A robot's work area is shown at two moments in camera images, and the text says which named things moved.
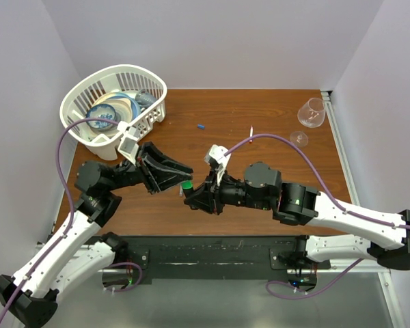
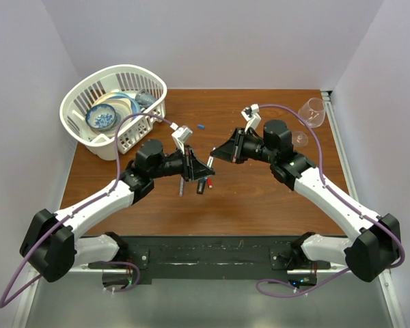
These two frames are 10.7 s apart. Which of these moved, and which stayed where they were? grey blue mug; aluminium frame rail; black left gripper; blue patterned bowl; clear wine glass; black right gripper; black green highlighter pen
Moved: black green highlighter pen; black right gripper; black left gripper
Stayed: blue patterned bowl; clear wine glass; grey blue mug; aluminium frame rail
